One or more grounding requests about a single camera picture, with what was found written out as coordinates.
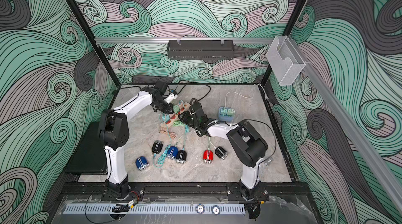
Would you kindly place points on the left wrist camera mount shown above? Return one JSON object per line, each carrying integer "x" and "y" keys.
{"x": 168, "y": 93}

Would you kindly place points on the black electric shaver middle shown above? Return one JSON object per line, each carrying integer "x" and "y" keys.
{"x": 181, "y": 157}

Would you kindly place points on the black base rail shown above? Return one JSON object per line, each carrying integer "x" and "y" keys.
{"x": 144, "y": 191}

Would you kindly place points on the clear acrylic wall holder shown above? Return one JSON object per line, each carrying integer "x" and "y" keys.
{"x": 285, "y": 59}

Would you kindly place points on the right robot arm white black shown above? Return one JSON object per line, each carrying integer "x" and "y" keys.
{"x": 247, "y": 143}

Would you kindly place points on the black wall shelf tray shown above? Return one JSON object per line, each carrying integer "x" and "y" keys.
{"x": 200, "y": 50}

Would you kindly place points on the beige power strip red sockets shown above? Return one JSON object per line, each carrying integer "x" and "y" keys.
{"x": 175, "y": 117}

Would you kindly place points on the green USB charger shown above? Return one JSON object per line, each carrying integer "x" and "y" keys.
{"x": 176, "y": 109}

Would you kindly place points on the small clear bottle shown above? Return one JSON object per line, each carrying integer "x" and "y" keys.
{"x": 268, "y": 162}

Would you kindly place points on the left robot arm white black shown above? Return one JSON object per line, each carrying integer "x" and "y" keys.
{"x": 113, "y": 130}

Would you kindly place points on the teal USB charger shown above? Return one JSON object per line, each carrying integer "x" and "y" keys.
{"x": 165, "y": 118}

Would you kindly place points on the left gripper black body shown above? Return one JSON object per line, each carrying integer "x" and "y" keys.
{"x": 163, "y": 107}

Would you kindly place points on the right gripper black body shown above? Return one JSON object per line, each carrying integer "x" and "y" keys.
{"x": 194, "y": 123}

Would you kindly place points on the perforated white cable duct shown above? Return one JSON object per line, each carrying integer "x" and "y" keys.
{"x": 142, "y": 209}

